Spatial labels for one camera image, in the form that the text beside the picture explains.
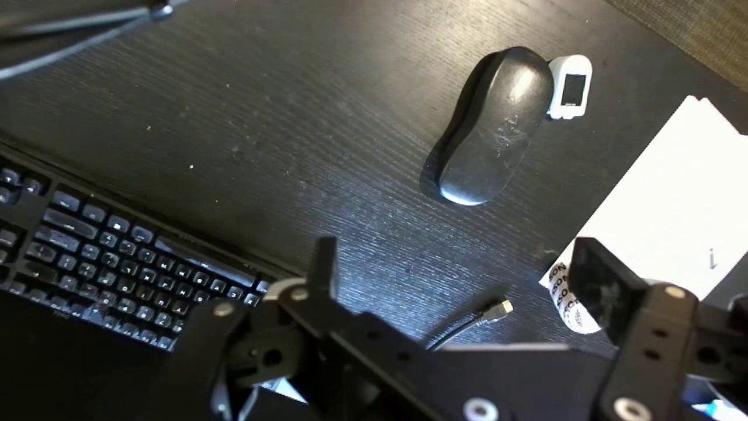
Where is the white pulse oximeter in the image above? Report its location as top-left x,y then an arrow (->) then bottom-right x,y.
546,52 -> 596,122

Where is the black computer keyboard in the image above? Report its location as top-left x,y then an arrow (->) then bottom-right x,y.
0,142 -> 310,355

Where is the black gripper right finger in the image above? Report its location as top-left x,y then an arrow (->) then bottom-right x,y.
571,237 -> 748,421

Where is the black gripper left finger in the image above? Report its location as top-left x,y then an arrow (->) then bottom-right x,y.
209,234 -> 501,421

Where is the large white paper sheet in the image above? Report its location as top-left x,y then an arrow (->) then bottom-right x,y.
573,93 -> 748,302

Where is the printed paper sheet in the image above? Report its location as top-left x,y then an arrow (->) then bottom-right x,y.
539,259 -> 608,336

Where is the thin grey cable with plug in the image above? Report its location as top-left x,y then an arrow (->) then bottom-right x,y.
421,297 -> 516,354

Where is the black computer mouse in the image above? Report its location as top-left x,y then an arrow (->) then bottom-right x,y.
433,44 -> 559,207

